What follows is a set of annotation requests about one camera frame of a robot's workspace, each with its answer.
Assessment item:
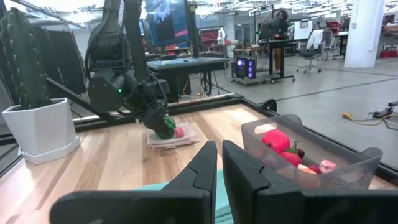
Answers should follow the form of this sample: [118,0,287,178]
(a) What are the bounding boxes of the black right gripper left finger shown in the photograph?
[161,140,218,224]

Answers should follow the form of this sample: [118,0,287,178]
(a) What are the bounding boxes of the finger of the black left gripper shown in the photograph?
[144,104,175,140]

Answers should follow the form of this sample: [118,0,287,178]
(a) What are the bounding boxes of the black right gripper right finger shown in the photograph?
[222,139,304,224]

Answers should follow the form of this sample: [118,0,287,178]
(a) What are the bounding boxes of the green watermelon toy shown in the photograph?
[155,116,177,140]

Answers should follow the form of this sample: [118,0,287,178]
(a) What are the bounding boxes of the red tomato toy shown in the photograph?
[261,129,291,153]

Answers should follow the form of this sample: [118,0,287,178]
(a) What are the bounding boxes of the red strawberry toy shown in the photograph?
[281,141,303,168]

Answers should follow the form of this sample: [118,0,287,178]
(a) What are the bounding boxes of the pink raspberry toy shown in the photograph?
[319,159,338,174]

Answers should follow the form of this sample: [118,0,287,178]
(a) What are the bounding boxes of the pale pink cloth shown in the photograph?
[146,121,201,152]

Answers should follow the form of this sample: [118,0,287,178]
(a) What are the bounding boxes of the dark grey desk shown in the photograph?
[146,57,233,102]

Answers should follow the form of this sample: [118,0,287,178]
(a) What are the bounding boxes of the black monitor blue screen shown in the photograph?
[143,0,191,48]

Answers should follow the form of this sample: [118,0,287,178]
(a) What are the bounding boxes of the black flat panel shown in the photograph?
[32,26,87,97]

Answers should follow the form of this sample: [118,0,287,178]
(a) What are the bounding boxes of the computer tower purple lights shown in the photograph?
[235,57,257,80]

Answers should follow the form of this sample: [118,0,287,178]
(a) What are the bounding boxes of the white hexagonal plant pot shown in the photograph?
[1,97,81,165]

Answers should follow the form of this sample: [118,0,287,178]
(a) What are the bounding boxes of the grey translucent plastic container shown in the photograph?
[241,114,384,191]

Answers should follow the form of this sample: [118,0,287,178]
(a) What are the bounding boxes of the green cactus plant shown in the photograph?
[0,7,53,110]

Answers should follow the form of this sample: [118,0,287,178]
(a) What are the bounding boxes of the black standing desk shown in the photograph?
[256,39,296,84]

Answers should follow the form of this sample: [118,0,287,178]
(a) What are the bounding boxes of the grey office chair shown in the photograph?
[296,29,326,74]

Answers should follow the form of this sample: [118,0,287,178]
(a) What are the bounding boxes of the person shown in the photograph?
[273,9,292,71]

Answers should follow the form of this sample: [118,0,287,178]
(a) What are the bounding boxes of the black floor power strip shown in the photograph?
[371,101,398,119]

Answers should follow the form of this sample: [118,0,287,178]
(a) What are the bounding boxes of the whiteboard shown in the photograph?
[294,20,313,40]

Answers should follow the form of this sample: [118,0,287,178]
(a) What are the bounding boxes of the white round pillar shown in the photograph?
[343,0,386,68]

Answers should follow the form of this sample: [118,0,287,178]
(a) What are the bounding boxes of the black cable loop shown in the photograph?
[261,98,278,113]

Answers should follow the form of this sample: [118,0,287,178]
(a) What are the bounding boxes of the yellow floor cable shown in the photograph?
[341,112,398,127]

